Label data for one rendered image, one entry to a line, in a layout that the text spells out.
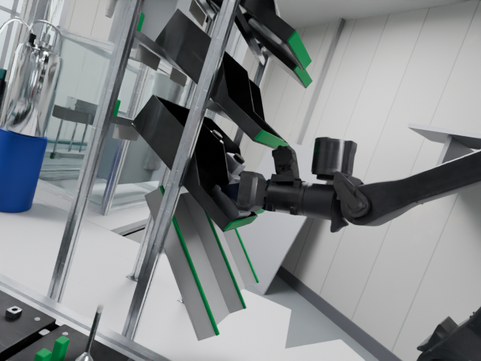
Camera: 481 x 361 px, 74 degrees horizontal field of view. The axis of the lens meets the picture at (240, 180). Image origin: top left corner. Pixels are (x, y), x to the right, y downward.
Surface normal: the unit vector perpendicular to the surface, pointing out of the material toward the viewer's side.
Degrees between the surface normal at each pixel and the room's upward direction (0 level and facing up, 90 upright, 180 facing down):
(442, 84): 90
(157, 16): 90
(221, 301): 45
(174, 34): 90
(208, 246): 90
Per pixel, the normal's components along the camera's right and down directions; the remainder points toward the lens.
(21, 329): 0.32, -0.94
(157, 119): -0.39, -0.01
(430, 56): -0.79, -0.19
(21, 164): 0.64, 0.30
